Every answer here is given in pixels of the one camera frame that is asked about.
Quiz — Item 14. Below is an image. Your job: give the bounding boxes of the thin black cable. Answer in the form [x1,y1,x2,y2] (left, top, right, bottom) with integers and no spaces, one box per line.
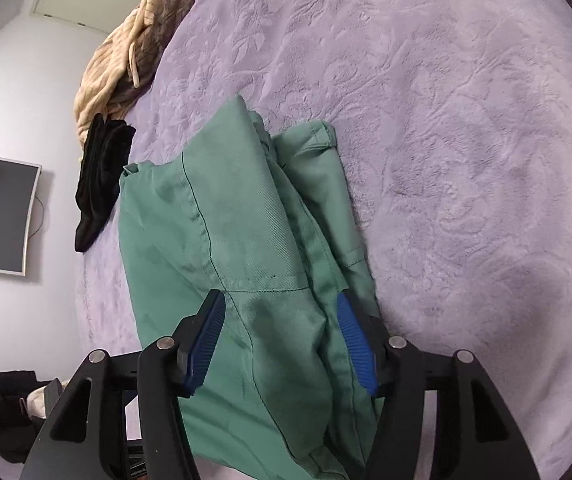
[30,195,47,237]

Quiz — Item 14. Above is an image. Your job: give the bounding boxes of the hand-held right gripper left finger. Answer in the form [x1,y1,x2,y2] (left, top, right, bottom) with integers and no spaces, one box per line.
[20,289,227,480]

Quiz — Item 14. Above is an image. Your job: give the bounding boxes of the wall-mounted screen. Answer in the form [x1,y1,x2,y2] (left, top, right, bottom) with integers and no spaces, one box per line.
[0,156,43,277]

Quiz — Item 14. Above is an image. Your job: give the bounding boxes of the green pants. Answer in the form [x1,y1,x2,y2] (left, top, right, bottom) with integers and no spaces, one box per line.
[118,94,385,480]

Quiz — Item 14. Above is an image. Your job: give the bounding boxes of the black folded cloth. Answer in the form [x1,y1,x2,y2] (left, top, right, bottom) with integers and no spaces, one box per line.
[74,112,137,254]

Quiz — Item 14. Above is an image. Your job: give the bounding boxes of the beige and brown ribbed blanket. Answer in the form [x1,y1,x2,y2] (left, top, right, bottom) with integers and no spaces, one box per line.
[72,0,199,147]

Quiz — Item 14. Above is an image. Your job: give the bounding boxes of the purple fleece blanket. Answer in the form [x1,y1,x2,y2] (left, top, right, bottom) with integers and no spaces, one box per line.
[73,0,572,480]

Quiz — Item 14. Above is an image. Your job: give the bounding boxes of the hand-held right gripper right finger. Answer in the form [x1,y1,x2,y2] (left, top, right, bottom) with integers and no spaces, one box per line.
[337,291,542,480]

